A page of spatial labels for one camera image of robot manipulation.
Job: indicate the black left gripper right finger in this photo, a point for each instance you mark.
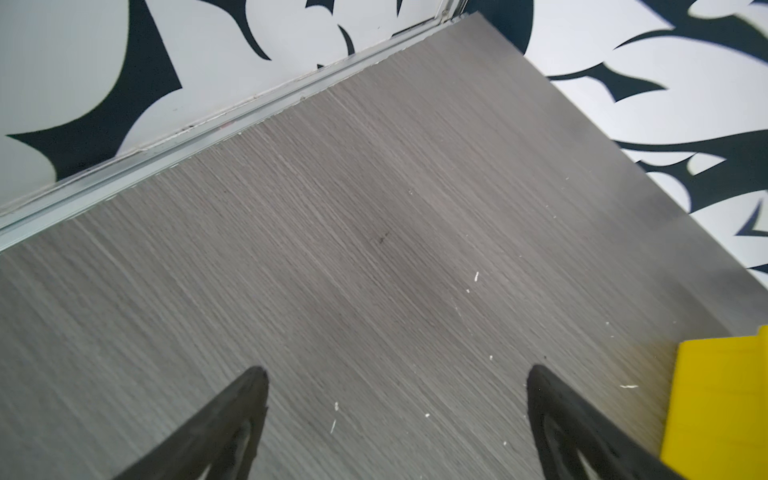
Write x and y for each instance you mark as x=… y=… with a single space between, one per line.
x=570 y=434

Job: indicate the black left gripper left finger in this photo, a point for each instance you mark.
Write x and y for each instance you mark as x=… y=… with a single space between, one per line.
x=219 y=442

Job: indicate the yellow plastic bin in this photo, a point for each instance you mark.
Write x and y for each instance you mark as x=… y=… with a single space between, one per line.
x=716 y=426

